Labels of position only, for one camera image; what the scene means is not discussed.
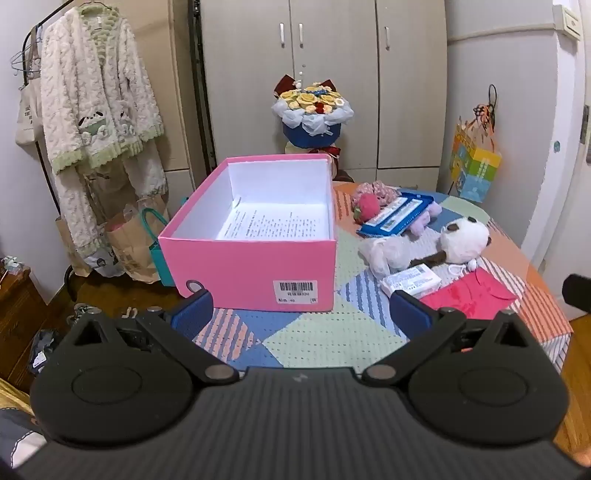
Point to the panda plush toy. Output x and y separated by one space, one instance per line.
461 237

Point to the grey patterned cloth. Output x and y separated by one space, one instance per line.
18 438

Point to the teal gift bag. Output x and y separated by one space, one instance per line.
159 265

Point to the colourful paper gift bag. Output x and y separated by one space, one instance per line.
475 170

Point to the cream fluffy pajama jacket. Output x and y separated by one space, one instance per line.
92 83

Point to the pair of shoes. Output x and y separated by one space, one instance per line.
81 314

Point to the wall light switch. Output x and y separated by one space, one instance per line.
570 21

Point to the cream fluffy pajama pants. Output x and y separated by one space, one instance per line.
78 207

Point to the black clothes rack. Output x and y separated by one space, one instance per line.
69 284

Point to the pink floral scrunchie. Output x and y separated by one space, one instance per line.
383 189

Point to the beige tote bag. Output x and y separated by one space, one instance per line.
28 115

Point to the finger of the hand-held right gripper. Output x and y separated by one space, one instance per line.
579 290

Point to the patchwork tablecloth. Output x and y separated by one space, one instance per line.
323 332

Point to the purple plush toy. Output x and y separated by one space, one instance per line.
431 211

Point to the brown paper bag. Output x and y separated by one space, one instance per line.
134 251

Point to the white fluffy pouch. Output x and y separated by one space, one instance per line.
383 256

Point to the pink cardboard box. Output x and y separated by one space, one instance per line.
249 265

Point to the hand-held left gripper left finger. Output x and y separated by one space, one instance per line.
196 311

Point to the yellow flower bouquet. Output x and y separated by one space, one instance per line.
309 110

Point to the printed paper sheet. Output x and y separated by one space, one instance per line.
277 224

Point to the white tissue packet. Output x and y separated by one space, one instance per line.
411 279

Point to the beige wardrobe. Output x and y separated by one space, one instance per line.
341 69

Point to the pink cloth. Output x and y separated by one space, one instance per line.
466 295

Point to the white door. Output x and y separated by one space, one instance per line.
568 184

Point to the blue tissue packet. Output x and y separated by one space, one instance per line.
397 214

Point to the wooden cabinet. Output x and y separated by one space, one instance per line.
18 318

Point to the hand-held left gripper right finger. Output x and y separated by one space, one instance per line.
408 311

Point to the pink strawberry plush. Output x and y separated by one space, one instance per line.
369 206

